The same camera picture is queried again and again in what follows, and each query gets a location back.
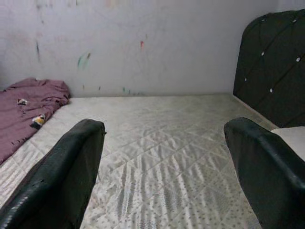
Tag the purple blanket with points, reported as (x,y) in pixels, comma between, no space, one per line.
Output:
(23,114)

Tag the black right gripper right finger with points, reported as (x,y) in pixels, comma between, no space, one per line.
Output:
(269,176)

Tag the dark tufted bed headboard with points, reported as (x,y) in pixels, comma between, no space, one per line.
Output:
(274,71)

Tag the white quilted mattress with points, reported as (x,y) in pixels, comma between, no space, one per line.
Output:
(166,143)

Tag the white printed pillow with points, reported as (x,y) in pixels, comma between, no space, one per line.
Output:
(293,136)

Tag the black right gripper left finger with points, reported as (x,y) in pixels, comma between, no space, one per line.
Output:
(59,179)

